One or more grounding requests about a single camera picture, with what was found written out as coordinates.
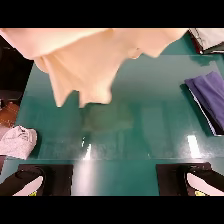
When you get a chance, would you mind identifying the cream T-shirt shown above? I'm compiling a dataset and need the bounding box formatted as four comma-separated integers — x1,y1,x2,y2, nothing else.
0,28,190,109

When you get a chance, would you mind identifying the black garment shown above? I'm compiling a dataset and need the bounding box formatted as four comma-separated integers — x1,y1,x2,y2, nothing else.
180,83,224,137

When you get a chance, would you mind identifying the black mounting plate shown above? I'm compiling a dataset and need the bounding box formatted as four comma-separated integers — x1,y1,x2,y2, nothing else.
16,163,74,197
155,162,213,197

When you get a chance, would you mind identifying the purple garment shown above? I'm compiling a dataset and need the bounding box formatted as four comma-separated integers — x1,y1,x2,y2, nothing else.
184,70,224,132

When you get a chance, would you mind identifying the light grey garment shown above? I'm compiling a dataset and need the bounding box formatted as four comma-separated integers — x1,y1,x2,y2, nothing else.
0,125,38,161

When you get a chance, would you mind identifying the white garment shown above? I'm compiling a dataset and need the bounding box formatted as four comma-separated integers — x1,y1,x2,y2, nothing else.
188,28,224,55

